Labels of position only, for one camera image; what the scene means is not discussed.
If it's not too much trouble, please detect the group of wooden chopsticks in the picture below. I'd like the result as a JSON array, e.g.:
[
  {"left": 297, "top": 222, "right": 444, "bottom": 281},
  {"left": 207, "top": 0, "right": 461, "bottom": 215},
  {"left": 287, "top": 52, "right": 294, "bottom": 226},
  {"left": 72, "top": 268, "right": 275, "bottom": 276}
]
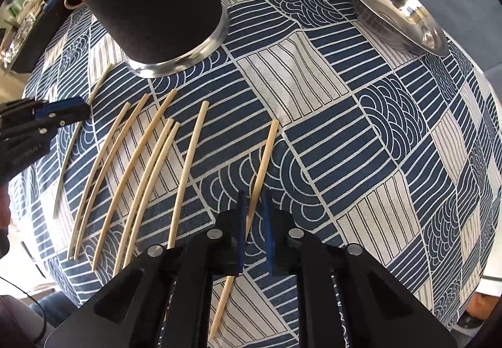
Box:
[{"left": 67, "top": 89, "right": 210, "bottom": 276}]

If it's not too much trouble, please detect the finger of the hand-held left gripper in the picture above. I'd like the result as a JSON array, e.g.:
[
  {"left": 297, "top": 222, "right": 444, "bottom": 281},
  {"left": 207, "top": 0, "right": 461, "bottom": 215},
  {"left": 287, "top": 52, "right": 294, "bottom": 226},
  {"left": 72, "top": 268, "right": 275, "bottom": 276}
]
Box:
[
  {"left": 33, "top": 97, "right": 88, "bottom": 118},
  {"left": 38, "top": 108, "right": 91, "bottom": 136}
]

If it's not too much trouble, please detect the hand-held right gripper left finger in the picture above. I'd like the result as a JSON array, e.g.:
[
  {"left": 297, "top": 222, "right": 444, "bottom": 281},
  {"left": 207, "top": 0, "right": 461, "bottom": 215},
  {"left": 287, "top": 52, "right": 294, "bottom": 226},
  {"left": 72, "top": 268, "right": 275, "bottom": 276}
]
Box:
[{"left": 43, "top": 190, "right": 248, "bottom": 348}]

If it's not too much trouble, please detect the single wooden chopstick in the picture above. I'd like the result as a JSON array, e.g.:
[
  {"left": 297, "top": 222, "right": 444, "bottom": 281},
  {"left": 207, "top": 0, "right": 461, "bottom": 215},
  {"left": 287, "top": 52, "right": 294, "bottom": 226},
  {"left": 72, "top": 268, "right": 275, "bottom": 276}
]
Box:
[
  {"left": 208, "top": 119, "right": 280, "bottom": 341},
  {"left": 53, "top": 64, "right": 114, "bottom": 219}
]

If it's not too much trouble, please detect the person's leg in jeans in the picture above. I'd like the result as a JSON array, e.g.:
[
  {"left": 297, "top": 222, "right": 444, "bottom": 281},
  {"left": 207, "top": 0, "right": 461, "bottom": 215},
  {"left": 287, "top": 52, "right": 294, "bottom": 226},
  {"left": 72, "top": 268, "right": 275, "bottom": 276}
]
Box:
[{"left": 29, "top": 291, "right": 79, "bottom": 329}]

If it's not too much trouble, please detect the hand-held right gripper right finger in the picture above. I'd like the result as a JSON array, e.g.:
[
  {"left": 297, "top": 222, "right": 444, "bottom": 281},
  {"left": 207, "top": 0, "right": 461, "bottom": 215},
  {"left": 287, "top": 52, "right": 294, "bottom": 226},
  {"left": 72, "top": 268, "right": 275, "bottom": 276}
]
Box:
[{"left": 262, "top": 188, "right": 457, "bottom": 348}]

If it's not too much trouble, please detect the black side table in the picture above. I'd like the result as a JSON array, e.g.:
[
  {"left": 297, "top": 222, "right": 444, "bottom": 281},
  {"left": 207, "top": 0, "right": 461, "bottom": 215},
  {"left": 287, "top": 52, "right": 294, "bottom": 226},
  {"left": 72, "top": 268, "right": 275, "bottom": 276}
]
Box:
[{"left": 8, "top": 0, "right": 79, "bottom": 74}]

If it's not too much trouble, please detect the person's left forearm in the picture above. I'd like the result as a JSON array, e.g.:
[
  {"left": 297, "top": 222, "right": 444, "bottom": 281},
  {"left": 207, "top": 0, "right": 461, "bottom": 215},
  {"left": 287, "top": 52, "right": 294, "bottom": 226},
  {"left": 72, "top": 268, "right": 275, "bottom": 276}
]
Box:
[{"left": 0, "top": 183, "right": 12, "bottom": 258}]

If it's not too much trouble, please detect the stainless steel bowl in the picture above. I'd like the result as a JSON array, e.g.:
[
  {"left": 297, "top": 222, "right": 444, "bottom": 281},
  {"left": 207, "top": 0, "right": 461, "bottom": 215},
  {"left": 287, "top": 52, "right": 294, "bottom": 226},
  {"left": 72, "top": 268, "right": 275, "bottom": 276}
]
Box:
[{"left": 337, "top": 0, "right": 450, "bottom": 57}]

